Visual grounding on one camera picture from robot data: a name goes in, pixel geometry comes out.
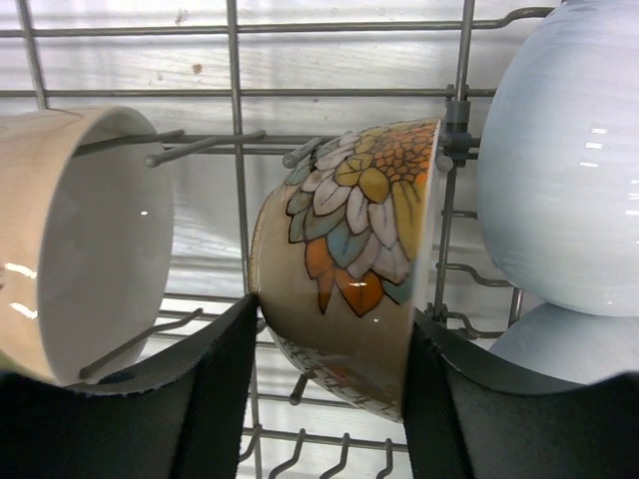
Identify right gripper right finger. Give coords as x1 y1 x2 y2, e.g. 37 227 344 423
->
402 310 638 479

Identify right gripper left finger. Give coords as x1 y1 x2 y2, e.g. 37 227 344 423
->
1 294 258 479

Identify beige bowl colourful leaves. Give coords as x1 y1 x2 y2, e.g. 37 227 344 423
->
249 118 442 422

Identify white bowl front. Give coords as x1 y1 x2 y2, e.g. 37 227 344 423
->
490 303 638 384

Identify white bowl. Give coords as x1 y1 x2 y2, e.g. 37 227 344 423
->
477 1 638 316
490 303 638 384

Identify beige bowl small flowers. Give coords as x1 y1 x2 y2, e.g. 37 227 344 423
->
1 107 174 386

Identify white bowl middle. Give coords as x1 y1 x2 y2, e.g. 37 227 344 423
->
477 1 638 316

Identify grey wire dish rack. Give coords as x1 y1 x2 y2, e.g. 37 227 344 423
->
1 1 560 478

